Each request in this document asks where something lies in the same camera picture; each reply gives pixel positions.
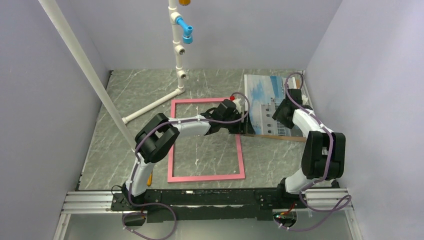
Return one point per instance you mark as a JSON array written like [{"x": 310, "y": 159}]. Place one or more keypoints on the brown frame backing board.
[{"x": 278, "y": 137}]

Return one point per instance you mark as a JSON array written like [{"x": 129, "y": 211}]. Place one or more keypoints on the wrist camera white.
[
  {"x": 239, "y": 104},
  {"x": 295, "y": 95}
]

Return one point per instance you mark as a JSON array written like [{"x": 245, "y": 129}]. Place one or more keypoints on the building photo print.
[{"x": 265, "y": 99}]

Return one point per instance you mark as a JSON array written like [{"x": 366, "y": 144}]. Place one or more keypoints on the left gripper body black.
[{"x": 237, "y": 127}]

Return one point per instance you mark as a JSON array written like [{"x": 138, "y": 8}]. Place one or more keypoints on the orange pipe nozzle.
[{"x": 184, "y": 2}]

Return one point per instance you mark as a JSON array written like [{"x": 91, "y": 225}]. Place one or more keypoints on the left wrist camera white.
[{"x": 239, "y": 104}]

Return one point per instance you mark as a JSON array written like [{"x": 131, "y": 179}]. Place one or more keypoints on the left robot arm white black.
[{"x": 154, "y": 141}]

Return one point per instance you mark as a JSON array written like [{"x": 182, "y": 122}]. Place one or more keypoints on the pink photo frame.
[{"x": 198, "y": 178}]

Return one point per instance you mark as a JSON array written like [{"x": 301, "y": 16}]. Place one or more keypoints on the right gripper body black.
[{"x": 279, "y": 114}]

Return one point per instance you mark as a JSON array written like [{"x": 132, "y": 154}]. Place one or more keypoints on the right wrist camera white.
[{"x": 295, "y": 95}]

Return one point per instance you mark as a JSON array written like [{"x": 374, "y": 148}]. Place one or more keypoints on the white pvc pipe structure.
[{"x": 68, "y": 36}]

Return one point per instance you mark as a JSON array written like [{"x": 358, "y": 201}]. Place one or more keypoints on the blue pipe nozzle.
[{"x": 187, "y": 30}]

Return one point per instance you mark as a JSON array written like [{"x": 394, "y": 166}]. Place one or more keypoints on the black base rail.
[{"x": 156, "y": 213}]

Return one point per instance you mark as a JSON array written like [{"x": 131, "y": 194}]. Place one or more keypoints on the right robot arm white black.
[{"x": 323, "y": 158}]

